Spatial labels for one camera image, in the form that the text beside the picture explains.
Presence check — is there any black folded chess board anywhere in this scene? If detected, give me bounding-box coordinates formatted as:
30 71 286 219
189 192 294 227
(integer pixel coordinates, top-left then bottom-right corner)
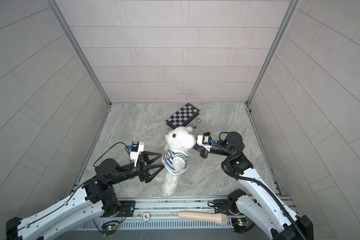
166 103 200 130

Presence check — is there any right green circuit board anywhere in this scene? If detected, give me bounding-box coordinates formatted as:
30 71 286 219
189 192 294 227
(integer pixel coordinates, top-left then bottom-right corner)
231 218 249 234

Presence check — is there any black corrugated cable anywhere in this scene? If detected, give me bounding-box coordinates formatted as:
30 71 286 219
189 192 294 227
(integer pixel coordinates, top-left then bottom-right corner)
212 131 308 240

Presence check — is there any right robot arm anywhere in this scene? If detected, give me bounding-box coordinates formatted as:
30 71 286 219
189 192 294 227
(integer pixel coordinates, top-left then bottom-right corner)
197 132 314 240

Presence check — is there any green circuit board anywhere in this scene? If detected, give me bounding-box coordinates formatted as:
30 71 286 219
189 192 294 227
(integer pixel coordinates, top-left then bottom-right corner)
101 221 121 236
231 218 249 234

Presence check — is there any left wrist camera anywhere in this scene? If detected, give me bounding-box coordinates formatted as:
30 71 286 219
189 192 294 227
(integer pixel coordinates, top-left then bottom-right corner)
127 142 144 167

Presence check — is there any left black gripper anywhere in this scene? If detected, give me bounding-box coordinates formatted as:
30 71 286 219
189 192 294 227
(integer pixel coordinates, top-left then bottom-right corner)
108 152 162 187

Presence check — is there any beige handle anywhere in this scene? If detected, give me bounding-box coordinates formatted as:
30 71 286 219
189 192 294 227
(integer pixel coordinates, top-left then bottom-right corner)
178 211 228 225

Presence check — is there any white round knob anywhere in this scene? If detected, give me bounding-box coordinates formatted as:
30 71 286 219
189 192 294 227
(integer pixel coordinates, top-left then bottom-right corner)
142 212 151 222

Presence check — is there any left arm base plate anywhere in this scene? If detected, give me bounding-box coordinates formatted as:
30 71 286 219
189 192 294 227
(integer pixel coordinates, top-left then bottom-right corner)
107 201 136 218

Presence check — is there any left green circuit board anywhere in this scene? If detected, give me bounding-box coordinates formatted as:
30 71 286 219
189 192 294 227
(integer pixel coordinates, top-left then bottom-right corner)
101 221 121 236

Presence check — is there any white teddy bear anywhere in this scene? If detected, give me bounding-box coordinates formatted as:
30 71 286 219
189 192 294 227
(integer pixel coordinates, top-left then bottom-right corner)
162 127 197 198

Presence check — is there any blue white striped sweater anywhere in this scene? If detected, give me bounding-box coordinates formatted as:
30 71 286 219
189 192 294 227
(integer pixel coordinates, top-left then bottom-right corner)
162 148 189 175

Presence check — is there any aluminium mounting rail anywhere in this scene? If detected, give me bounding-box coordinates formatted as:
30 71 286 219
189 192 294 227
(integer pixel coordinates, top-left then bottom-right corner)
74 196 299 221

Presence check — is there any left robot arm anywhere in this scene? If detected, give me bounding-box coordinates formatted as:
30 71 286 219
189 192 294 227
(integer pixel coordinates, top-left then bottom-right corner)
6 151 164 240

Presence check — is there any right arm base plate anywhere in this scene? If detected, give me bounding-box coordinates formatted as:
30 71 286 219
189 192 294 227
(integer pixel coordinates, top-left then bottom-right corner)
208 199 244 216

